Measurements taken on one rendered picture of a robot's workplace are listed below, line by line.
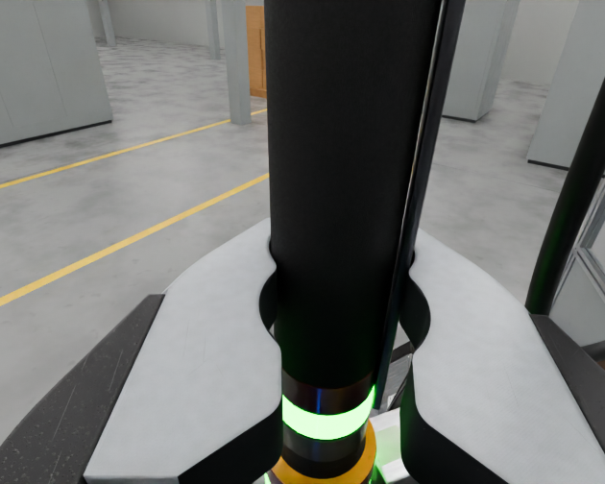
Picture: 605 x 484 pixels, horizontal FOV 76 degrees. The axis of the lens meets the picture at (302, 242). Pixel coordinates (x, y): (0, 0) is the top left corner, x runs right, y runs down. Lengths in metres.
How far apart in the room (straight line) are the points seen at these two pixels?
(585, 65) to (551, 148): 0.92
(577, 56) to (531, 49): 6.80
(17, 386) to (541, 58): 11.96
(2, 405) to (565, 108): 5.67
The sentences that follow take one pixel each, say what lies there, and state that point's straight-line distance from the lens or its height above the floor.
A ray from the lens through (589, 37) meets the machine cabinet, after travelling 5.52.
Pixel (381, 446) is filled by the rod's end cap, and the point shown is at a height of 1.55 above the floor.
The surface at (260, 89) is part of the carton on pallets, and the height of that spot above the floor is 0.14.
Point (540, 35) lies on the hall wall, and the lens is 12.26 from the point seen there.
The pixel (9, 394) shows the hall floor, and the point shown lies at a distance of 2.57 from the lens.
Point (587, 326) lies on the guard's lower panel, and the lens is 1.58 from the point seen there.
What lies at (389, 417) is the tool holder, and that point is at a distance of 0.21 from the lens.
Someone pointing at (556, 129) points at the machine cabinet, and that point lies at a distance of 5.65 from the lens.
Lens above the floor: 1.72
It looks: 32 degrees down
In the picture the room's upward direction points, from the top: 1 degrees clockwise
